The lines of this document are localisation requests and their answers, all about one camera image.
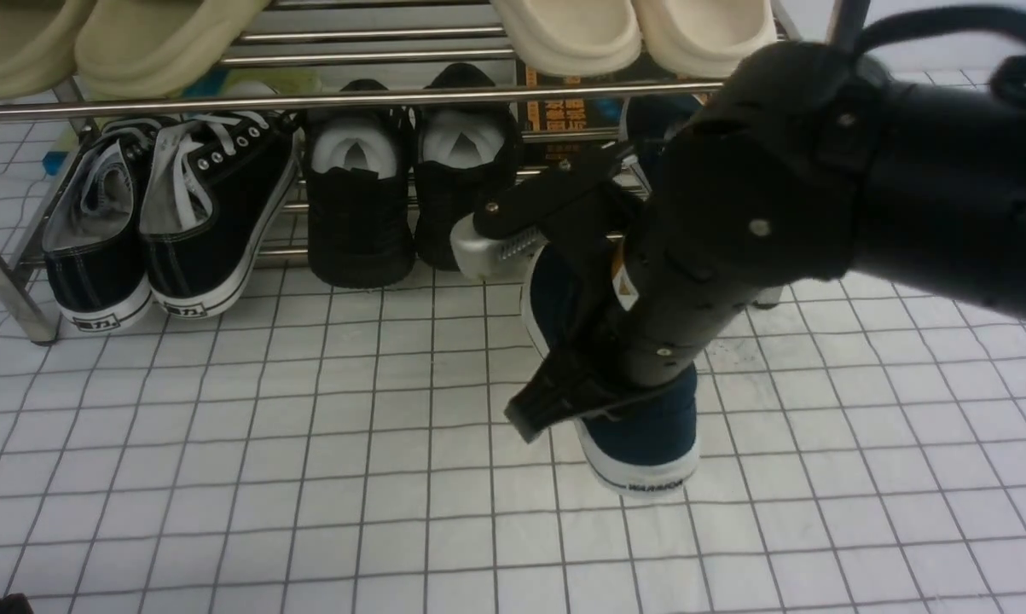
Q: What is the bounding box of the beige slide sandal far left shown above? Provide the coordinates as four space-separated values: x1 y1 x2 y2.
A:
0 1 96 101

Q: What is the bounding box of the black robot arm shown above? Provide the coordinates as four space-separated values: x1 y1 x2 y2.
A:
471 4 1026 442

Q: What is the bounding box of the beige slide sandal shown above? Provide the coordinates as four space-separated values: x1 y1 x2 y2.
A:
0 1 96 101
73 1 270 100

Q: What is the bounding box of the black knit shoe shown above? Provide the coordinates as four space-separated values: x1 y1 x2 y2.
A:
412 101 523 271
302 106 415 290

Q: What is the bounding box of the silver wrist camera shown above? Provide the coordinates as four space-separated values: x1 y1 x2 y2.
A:
449 215 545 283

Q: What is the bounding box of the black canvas sneaker left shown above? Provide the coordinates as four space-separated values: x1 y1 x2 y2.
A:
41 116 177 333

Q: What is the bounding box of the black knit shoe left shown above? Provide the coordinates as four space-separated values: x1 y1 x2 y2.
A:
302 106 415 290

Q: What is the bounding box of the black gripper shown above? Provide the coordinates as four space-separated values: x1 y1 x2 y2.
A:
473 40 892 443

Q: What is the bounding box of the white grid tablecloth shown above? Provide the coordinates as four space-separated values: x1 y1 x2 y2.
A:
0 264 1026 613

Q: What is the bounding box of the black orange printed box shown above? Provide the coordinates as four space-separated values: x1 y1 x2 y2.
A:
515 52 721 170

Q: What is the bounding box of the navy slip-on shoe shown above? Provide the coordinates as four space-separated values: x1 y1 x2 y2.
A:
611 94 783 310
521 245 700 497

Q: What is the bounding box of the stainless steel shoe rack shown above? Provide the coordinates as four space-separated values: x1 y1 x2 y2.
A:
0 0 872 345

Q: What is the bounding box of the black canvas sneaker right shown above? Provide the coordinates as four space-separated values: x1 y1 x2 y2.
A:
139 110 302 320

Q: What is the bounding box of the cream slide sandal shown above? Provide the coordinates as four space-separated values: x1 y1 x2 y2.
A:
633 1 777 78
490 1 642 77

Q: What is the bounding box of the black knit shoe right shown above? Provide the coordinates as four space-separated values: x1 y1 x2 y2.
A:
412 101 523 271

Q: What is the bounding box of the black canvas sneaker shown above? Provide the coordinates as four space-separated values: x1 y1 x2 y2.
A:
41 116 177 333
139 110 302 320

